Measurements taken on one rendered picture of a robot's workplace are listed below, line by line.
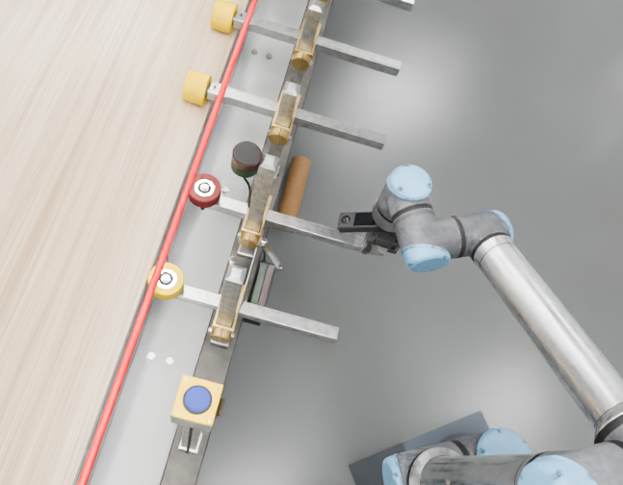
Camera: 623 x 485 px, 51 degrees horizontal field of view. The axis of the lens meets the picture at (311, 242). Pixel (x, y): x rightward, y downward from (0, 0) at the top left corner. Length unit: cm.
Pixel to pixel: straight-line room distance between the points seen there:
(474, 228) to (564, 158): 189
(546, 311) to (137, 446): 101
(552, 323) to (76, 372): 94
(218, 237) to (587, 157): 198
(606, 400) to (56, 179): 123
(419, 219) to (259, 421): 122
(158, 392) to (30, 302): 41
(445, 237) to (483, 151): 173
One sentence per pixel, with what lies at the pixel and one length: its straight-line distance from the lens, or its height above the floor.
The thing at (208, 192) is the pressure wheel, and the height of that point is 90.
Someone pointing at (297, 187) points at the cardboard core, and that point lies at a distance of 260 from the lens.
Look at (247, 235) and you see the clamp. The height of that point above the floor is 87.
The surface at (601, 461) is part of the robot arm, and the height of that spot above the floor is 144.
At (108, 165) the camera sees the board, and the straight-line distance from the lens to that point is 165.
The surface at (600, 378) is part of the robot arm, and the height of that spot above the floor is 136.
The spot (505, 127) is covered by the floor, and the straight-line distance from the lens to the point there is 319.
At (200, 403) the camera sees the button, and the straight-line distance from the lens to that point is 110.
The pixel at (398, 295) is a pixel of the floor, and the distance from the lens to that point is 260.
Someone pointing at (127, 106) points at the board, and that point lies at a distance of 174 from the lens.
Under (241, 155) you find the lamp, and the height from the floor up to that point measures 117.
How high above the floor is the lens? 232
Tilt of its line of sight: 63 degrees down
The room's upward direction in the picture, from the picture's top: 25 degrees clockwise
